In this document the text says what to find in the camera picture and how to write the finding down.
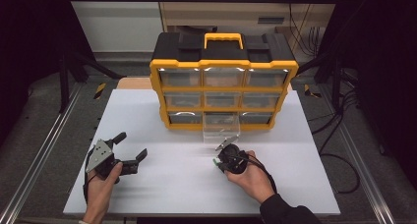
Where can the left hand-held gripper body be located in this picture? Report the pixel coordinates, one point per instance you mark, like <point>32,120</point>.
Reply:
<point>99,153</point>

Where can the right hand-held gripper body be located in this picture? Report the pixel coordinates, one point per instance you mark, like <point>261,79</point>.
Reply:
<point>233,156</point>

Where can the small green plastic anchor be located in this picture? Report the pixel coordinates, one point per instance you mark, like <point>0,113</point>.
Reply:
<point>215,161</point>

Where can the clear plastic drawer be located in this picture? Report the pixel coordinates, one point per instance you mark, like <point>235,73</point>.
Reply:
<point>221,132</point>

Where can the yellow black drawer organizer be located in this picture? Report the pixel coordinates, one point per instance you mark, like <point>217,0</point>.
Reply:
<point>183,47</point>

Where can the person's right hand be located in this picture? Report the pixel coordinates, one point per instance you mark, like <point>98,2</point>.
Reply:
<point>254,181</point>

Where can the person's left hand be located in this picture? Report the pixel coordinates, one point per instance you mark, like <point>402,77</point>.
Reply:
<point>98,193</point>

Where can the yellow black striped tape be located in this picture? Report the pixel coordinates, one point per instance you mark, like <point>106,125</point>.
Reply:
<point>308,90</point>
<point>99,90</point>

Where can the white wristband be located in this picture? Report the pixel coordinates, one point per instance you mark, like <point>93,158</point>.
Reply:
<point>83,222</point>

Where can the black metal stand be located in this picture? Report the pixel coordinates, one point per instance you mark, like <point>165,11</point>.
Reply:
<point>64,86</point>
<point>335,83</point>

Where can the set of clear organizer drawers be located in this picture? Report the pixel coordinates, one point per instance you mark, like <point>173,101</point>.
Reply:
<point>180,77</point>

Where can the white panel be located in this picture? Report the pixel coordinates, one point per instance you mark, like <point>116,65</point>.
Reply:
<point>118,27</point>

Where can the black curtain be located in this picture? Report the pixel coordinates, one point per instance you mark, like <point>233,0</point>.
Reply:
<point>387,70</point>
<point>29,47</point>

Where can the wooden cabinet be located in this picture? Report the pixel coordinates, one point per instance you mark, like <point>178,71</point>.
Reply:
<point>229,14</point>

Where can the aluminium floor rail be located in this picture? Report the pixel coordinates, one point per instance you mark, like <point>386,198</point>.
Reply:
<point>42,152</point>
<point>357,155</point>

